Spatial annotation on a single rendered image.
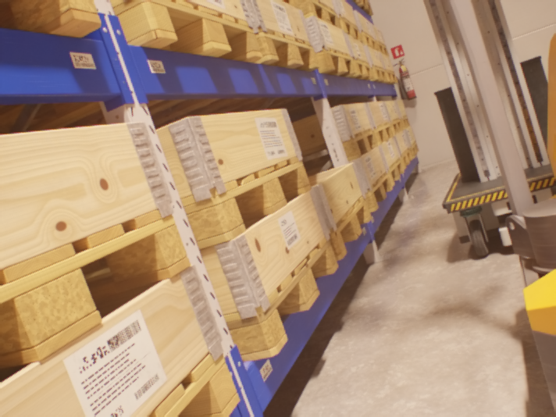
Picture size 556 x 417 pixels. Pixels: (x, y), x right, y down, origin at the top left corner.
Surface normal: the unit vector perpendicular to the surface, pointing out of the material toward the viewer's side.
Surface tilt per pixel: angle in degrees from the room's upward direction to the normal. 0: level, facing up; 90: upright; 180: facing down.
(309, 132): 90
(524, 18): 90
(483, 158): 90
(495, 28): 90
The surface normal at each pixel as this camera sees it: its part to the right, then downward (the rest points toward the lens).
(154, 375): 0.90, -0.28
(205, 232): -0.31, 0.19
